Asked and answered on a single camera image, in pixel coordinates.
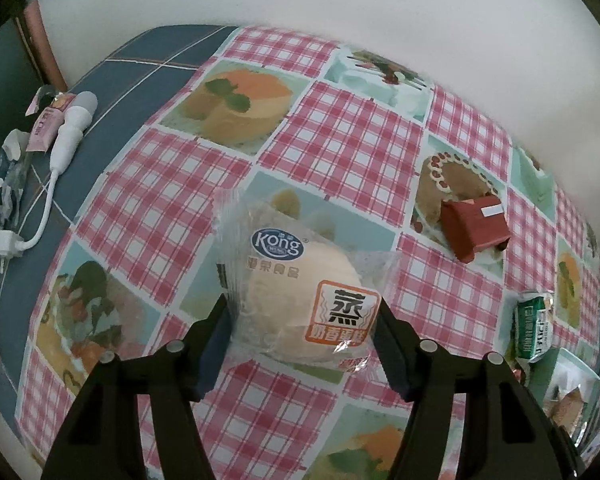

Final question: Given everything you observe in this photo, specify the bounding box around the white plug with cable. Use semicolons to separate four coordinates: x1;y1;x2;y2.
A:
0;167;63;273

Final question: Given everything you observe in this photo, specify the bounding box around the red snack packet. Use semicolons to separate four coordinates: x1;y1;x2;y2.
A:
439;196;512;264

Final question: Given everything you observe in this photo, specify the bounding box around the pink sachet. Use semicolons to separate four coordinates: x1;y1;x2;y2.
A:
26;91;76;153

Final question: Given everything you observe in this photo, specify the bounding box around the green and white snack packet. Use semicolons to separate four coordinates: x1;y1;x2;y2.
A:
512;290;556;363

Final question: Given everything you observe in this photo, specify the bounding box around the white handheld device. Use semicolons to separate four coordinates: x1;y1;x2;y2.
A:
47;91;99;173

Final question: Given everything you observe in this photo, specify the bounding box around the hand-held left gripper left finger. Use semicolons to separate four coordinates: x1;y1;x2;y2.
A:
40;294;232;480

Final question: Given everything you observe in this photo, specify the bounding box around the pink checked food-print tablecloth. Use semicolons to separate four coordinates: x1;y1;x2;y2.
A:
12;25;600;480

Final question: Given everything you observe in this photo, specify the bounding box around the clear steamed cake packet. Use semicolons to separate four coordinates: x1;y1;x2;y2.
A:
214;187;403;373

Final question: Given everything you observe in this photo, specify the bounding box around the beige snack packet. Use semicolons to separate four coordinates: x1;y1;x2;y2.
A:
547;385;588;428

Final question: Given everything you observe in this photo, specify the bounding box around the brown wooden post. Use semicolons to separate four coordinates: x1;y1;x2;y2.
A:
22;2;68;91

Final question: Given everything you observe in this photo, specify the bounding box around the white tray with teal rim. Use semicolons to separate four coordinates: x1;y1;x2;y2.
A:
542;347;600;456

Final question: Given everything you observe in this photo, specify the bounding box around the blue and white printed packet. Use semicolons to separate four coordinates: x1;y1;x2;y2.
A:
0;130;31;261

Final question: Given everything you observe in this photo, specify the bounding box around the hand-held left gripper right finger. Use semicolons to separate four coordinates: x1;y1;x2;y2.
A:
372;299;581;480

